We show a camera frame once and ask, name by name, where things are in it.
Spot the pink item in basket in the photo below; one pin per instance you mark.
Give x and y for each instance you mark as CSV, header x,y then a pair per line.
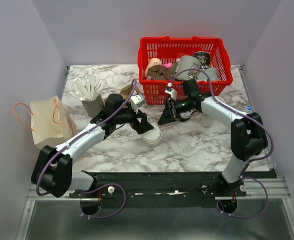
x,y
168,65

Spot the red plastic shopping basket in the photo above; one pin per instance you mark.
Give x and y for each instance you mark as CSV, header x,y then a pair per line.
x,y
171,50

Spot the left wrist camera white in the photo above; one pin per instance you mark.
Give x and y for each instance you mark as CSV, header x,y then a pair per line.
x,y
137,101

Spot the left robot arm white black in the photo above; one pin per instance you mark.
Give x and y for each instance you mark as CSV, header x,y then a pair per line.
x,y
53,169

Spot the beige cup in basket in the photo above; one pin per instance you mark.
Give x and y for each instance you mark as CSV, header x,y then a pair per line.
x,y
152,62

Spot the grey felt straw holder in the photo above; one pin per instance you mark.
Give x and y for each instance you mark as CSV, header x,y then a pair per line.
x,y
94,107

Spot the stack of white lids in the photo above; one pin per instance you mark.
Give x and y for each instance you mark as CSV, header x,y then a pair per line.
x,y
186,116

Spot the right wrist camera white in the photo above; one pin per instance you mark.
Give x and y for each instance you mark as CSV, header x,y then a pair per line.
x,y
171,91

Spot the grey pouch in basket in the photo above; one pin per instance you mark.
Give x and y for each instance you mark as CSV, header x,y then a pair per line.
x,y
206,75

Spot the stack of white paper cups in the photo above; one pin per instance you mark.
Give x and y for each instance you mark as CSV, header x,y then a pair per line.
x,y
209,117

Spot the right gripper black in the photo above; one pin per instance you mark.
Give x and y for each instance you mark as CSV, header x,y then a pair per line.
x,y
169,112

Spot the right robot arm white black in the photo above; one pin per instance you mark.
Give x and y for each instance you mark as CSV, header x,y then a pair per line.
x,y
248,138

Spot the brown fabric scrunchie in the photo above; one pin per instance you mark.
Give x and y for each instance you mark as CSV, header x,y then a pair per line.
x,y
159,73

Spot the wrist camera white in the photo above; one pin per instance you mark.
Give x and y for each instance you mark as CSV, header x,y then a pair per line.
x,y
137,101
171,91

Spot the aluminium rail frame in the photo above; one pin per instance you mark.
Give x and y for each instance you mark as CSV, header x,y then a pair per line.
x,y
265,213

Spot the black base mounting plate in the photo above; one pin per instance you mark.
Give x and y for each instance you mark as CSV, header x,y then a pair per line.
x,y
160,189

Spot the brown cardboard cup carrier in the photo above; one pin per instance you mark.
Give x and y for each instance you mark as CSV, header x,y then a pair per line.
x,y
124,92

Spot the grey printed cup in basket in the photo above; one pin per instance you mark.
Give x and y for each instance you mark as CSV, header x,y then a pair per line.
x,y
187,68

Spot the clear plastic water bottle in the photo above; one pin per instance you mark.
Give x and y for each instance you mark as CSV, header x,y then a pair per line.
x,y
248,109

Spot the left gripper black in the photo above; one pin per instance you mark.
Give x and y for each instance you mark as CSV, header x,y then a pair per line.
x,y
144,126

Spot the single white paper cup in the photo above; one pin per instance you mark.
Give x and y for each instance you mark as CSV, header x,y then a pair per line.
x,y
152,137

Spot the black printed cup in basket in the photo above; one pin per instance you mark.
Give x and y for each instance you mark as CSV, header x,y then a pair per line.
x,y
204,58

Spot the white paper takeout bag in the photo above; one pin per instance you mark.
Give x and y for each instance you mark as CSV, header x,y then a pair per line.
x,y
50,123

